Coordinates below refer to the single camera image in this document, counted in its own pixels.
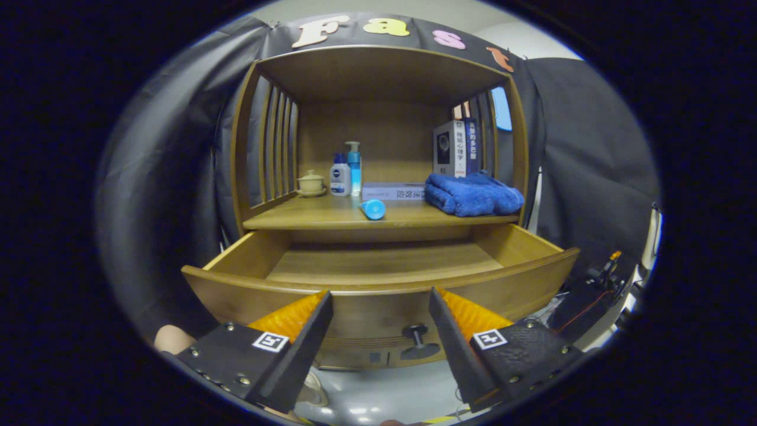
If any blue towel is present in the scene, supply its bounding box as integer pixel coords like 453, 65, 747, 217
425, 170, 525, 218

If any beige lidded teacup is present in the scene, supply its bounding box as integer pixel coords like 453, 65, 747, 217
296, 170, 327, 198

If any white bottle with blue cap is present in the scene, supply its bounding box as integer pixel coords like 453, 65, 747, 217
329, 152, 352, 197

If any black backdrop cloth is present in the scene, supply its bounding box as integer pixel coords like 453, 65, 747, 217
95, 12, 662, 344

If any wooden countertop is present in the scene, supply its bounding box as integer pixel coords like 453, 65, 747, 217
242, 192, 521, 231

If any wooden cabinet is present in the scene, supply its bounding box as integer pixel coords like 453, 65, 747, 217
181, 44, 580, 370

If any flat grey book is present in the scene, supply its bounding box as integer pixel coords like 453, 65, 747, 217
361, 182, 428, 202

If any white stand pole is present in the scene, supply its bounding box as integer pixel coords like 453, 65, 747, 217
642, 204, 663, 273

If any person's bare knee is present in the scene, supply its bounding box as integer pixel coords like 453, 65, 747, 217
154, 324, 197, 356

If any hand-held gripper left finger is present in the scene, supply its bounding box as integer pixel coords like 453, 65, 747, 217
176, 290, 334, 415

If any standing grey white book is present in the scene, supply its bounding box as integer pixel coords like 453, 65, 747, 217
432, 120, 468, 178

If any standing dark blue book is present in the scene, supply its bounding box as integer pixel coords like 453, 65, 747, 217
463, 117, 481, 176

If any blue pump bottle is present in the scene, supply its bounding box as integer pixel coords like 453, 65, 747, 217
345, 141, 363, 196

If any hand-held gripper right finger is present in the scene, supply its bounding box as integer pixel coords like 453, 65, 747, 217
429, 288, 586, 414

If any wooden drawer with black knob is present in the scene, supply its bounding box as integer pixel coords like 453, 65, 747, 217
181, 224, 580, 370

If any black device with orange tip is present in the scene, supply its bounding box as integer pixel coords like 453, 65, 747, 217
585, 250, 627, 291

